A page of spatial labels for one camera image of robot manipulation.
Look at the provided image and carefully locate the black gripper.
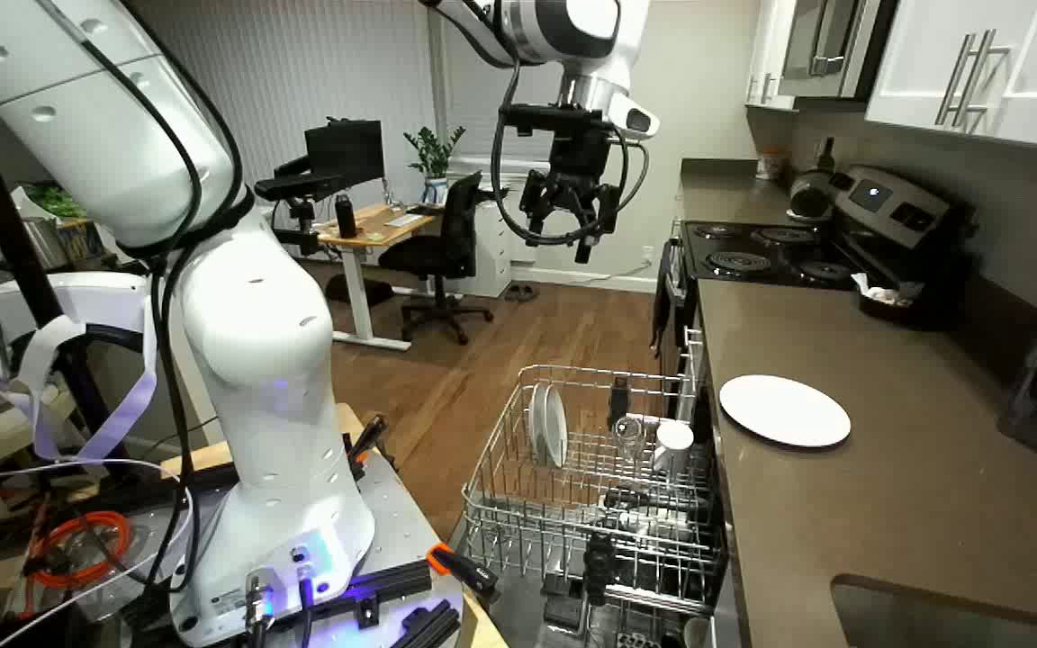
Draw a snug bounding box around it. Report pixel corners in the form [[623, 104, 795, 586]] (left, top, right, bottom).
[[519, 141, 623, 270]]

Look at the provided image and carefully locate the white plate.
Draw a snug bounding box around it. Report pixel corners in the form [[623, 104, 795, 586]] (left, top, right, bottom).
[[717, 370, 859, 453], [540, 388, 573, 471], [521, 387, 552, 465]]

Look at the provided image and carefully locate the black office chair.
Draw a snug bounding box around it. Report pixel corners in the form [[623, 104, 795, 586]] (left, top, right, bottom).
[[376, 173, 502, 353]]

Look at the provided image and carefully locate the green potted plant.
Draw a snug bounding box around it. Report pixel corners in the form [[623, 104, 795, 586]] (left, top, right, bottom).
[[399, 124, 473, 213]]

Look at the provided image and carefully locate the wooden desk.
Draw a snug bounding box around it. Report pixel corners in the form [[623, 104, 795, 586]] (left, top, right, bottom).
[[311, 197, 448, 357]]

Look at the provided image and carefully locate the black electric stove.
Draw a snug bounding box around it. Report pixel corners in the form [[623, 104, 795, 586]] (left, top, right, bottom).
[[650, 164, 979, 380]]

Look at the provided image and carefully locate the clear glass cup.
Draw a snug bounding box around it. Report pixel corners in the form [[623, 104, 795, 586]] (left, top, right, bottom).
[[608, 410, 663, 465]]

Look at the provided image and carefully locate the white cup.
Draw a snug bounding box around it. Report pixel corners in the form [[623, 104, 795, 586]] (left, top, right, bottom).
[[653, 413, 699, 460]]

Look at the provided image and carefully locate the black monitor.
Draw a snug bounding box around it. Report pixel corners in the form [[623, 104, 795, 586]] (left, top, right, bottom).
[[300, 116, 390, 188]]

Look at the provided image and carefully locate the small spoon rest dish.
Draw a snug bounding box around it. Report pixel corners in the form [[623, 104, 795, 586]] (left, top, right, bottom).
[[848, 270, 925, 317]]

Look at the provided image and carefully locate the black clamp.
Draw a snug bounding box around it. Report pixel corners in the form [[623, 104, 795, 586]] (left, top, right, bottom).
[[424, 540, 506, 609]]

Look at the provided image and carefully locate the wooden board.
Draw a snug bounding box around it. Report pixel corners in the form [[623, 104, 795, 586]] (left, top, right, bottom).
[[154, 401, 369, 485]]

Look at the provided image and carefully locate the white upper cabinet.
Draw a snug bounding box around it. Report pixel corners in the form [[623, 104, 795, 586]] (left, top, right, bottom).
[[862, 0, 1037, 155]]

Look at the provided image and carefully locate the black tripod pole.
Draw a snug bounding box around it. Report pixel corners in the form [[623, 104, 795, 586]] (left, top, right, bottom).
[[0, 51, 116, 449]]

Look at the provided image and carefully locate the steel kitchen sink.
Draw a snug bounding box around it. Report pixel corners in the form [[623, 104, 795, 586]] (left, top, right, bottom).
[[829, 572, 1037, 648]]

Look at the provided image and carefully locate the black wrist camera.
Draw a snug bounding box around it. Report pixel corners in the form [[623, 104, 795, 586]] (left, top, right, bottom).
[[497, 100, 614, 152]]

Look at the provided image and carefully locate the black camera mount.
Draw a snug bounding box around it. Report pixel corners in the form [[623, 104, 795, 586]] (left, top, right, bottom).
[[249, 164, 369, 262]]

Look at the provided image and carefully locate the wire dishwasher rack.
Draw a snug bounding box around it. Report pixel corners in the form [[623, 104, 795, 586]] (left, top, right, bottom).
[[458, 362, 730, 624]]

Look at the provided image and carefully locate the silver cabinet handle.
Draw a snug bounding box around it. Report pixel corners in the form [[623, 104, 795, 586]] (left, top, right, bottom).
[[962, 42, 1017, 138], [933, 29, 995, 131]]

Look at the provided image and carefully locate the lavender strap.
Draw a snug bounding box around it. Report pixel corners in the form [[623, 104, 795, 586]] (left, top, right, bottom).
[[0, 306, 167, 474]]

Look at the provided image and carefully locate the orange cable coil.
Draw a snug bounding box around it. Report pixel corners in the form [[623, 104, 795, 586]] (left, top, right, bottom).
[[21, 508, 138, 596]]

